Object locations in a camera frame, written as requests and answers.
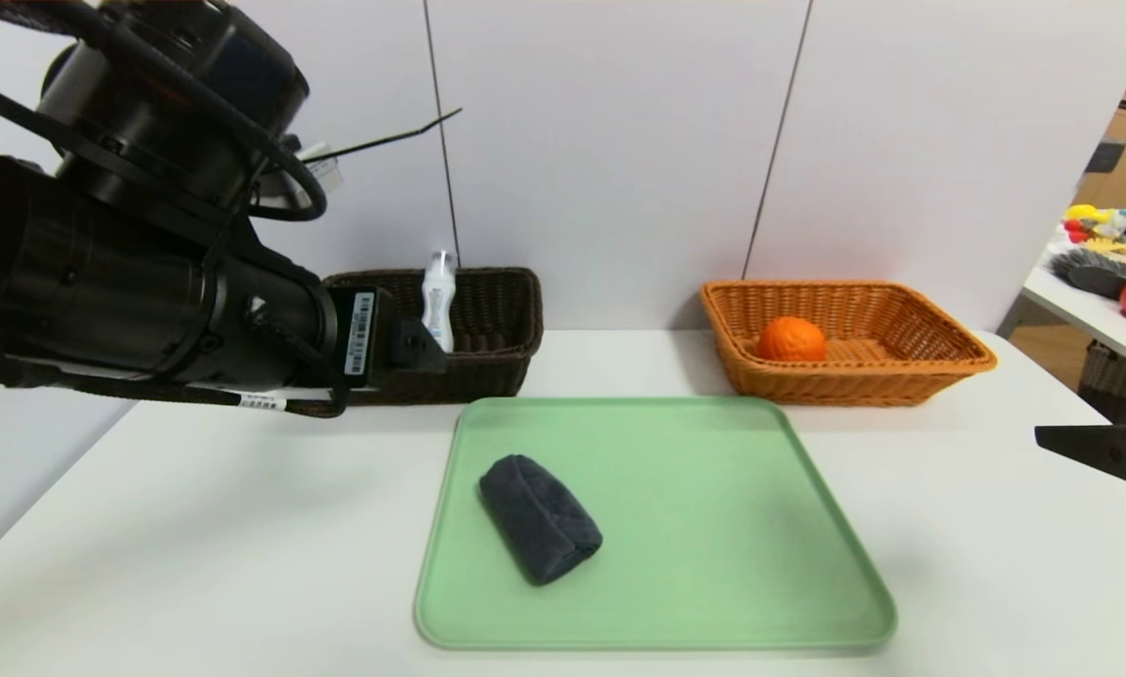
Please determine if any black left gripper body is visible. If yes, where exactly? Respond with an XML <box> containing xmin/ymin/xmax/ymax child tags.
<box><xmin>214</xmin><ymin>254</ymin><xmax>397</xmax><ymax>391</ymax></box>

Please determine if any white plastic bottle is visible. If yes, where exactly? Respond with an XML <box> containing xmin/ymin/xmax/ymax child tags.
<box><xmin>420</xmin><ymin>250</ymin><xmax>458</xmax><ymax>354</ymax></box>

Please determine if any dark grey towel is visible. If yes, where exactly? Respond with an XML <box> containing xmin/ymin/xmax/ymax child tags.
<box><xmin>478</xmin><ymin>454</ymin><xmax>604</xmax><ymax>587</ymax></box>

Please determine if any orange fruit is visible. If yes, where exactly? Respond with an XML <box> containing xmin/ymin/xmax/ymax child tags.
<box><xmin>756</xmin><ymin>317</ymin><xmax>827</xmax><ymax>363</ymax></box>

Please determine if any dark brown wicker basket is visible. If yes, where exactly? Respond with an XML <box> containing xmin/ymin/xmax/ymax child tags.
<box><xmin>323</xmin><ymin>267</ymin><xmax>545</xmax><ymax>405</ymax></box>

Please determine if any orange wicker basket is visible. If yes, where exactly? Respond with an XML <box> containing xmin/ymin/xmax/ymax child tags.
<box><xmin>699</xmin><ymin>279</ymin><xmax>999</xmax><ymax>407</ymax></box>

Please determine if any light green plastic tray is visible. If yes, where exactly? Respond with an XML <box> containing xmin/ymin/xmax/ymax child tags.
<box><xmin>415</xmin><ymin>396</ymin><xmax>897</xmax><ymax>652</ymax></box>

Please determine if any white side table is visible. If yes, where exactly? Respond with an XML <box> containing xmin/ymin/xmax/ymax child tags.
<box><xmin>1020</xmin><ymin>211</ymin><xmax>1126</xmax><ymax>370</ymax></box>

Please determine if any grey bristle brush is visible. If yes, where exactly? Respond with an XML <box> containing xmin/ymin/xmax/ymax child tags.
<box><xmin>1050</xmin><ymin>248</ymin><xmax>1126</xmax><ymax>300</ymax></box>

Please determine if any black cable with white label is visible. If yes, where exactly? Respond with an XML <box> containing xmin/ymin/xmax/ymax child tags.
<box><xmin>0</xmin><ymin>357</ymin><xmax>349</xmax><ymax>420</ymax></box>

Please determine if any black left camera cable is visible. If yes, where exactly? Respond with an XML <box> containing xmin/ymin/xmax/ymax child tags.
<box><xmin>55</xmin><ymin>0</ymin><xmax>330</xmax><ymax>224</ymax></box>

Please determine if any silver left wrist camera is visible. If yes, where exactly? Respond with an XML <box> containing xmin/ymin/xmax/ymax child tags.
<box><xmin>252</xmin><ymin>141</ymin><xmax>342</xmax><ymax>213</ymax></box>

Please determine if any thin black cable tie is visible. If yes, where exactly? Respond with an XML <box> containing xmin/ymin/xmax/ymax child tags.
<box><xmin>304</xmin><ymin>108</ymin><xmax>463</xmax><ymax>165</ymax></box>

